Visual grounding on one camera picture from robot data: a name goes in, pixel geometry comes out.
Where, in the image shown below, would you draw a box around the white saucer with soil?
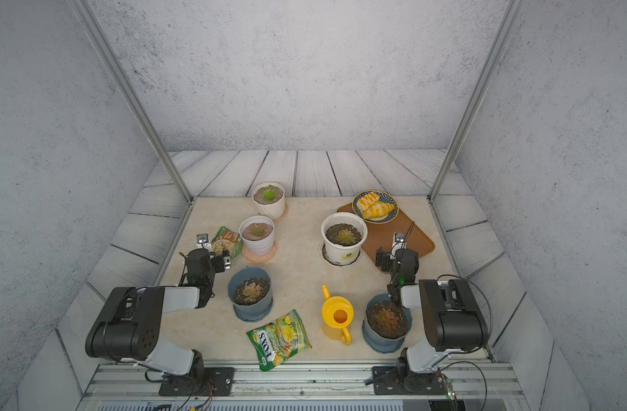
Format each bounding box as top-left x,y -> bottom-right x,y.
319,241 -> 362,268

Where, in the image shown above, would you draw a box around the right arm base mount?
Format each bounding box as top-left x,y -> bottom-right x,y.
366,366 -> 448,396

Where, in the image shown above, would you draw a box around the green Fox's candy bag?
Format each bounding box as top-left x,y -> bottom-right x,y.
247,310 -> 312,372

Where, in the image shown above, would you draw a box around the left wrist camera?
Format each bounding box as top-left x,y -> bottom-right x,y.
196,233 -> 212,251

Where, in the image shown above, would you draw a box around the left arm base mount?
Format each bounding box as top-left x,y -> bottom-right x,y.
159,366 -> 235,397

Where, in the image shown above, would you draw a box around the terracotta saucer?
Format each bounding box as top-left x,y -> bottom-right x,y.
241,240 -> 278,265

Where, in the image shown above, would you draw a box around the left aluminium frame post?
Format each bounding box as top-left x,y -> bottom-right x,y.
68,0 -> 193,206

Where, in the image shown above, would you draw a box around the blue pot succulent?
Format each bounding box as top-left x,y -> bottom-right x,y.
228,267 -> 273,322
362,294 -> 413,354

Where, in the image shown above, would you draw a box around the right aluminium frame post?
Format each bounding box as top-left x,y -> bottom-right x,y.
428,0 -> 525,205

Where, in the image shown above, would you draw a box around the blue patterned plate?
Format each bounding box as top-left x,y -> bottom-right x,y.
351,190 -> 400,224

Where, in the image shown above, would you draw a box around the white round pot pinkish soil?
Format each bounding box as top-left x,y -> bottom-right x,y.
239,216 -> 275,256

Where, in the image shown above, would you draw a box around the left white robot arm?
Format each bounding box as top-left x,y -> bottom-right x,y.
85,248 -> 231,377

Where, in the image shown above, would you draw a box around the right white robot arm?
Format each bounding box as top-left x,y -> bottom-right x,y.
375,246 -> 491,381

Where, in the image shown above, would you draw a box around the aluminium front rail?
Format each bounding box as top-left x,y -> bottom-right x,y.
77,359 -> 529,410

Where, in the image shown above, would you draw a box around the white ribbed pot green succulent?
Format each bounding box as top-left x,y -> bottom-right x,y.
250,183 -> 288,221

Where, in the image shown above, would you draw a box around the yellow pastry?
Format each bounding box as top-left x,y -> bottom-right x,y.
356,191 -> 380,212
362,201 -> 396,219

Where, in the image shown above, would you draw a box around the aluminium frame post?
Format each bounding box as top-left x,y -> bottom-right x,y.
68,0 -> 193,206
428,0 -> 525,205

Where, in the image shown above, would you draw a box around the large white pot dark soil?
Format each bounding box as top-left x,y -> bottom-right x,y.
321,212 -> 367,266

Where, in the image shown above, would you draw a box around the lower yellow pastry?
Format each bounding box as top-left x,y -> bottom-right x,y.
362,201 -> 396,219

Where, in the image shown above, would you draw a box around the brown rectangular tray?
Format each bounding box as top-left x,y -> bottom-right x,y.
361,207 -> 436,262

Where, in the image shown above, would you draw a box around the upper yellow pastry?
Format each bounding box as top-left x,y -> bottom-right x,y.
356,191 -> 380,212

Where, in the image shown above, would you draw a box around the yellow plastic watering can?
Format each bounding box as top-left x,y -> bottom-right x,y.
321,284 -> 354,346

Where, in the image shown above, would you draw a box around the green snack packet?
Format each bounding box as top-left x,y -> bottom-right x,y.
212,226 -> 244,259

